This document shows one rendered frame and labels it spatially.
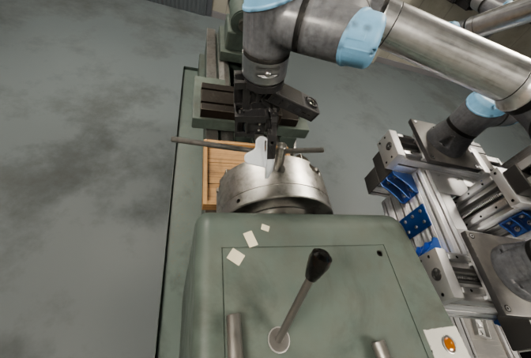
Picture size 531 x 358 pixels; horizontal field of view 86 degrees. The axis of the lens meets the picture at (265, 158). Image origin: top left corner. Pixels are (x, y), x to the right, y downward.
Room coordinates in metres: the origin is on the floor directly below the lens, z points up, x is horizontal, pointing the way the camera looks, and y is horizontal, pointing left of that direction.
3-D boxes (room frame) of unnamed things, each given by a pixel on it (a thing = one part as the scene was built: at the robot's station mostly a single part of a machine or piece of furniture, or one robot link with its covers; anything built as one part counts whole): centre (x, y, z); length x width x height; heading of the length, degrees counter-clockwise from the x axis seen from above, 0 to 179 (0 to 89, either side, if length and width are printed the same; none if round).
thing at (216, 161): (0.69, 0.03, 0.89); 0.36 x 0.30 x 0.04; 114
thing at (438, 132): (0.98, -0.62, 1.21); 0.15 x 0.15 x 0.10
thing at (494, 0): (1.27, -0.57, 1.56); 0.11 x 0.08 x 0.09; 37
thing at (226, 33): (1.57, 0.42, 1.01); 0.30 x 0.20 x 0.29; 24
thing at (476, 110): (0.99, -0.63, 1.33); 0.13 x 0.12 x 0.14; 127
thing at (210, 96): (1.01, 0.16, 0.95); 0.43 x 0.18 x 0.04; 114
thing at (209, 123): (1.07, 0.16, 0.90); 0.53 x 0.30 x 0.06; 114
